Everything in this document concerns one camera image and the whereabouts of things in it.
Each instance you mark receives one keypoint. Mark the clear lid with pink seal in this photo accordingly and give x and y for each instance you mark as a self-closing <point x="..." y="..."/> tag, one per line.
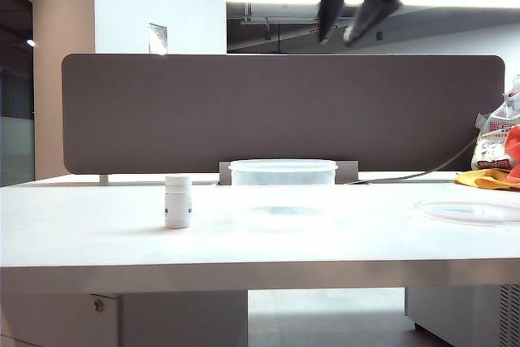
<point x="467" y="213"/>

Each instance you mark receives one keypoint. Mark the small white medicine bottle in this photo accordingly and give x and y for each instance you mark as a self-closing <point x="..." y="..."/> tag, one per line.
<point x="178" y="200"/>

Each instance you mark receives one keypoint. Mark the printed plastic snack bag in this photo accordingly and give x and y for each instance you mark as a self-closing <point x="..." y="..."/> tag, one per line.
<point x="492" y="141"/>

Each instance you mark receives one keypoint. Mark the brown desk divider panel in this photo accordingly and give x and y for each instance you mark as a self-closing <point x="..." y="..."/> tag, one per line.
<point x="183" y="115"/>

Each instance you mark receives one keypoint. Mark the yellow cloth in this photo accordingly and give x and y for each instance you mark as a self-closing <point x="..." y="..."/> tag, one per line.
<point x="471" y="179"/>

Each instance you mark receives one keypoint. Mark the orange-red cloth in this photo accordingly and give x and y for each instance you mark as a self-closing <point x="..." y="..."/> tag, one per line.
<point x="515" y="148"/>

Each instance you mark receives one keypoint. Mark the white cabinet with vent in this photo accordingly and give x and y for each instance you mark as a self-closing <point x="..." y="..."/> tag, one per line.
<point x="459" y="310"/>

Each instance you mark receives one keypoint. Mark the metal wall plate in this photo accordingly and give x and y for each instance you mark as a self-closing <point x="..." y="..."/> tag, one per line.
<point x="157" y="38"/>

